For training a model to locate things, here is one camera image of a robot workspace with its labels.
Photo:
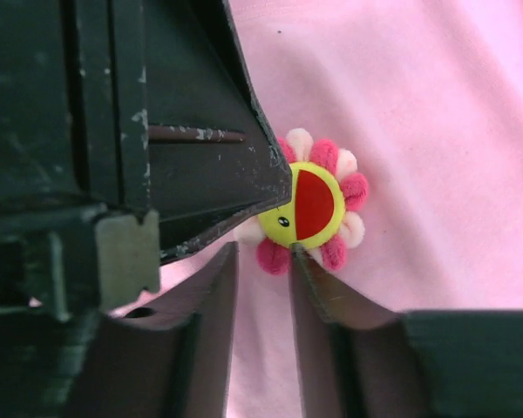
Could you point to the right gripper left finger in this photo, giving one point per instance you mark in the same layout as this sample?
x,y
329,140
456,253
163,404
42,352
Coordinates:
x,y
169,358

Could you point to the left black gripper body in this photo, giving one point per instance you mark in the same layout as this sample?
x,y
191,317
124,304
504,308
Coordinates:
x,y
77,226

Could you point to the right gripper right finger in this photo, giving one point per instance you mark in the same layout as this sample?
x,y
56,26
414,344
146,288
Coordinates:
x,y
340,348

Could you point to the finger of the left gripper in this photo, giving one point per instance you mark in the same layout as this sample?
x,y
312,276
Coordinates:
x,y
214,160

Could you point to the plush flower brooch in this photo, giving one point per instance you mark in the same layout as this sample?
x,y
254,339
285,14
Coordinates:
x,y
322,217

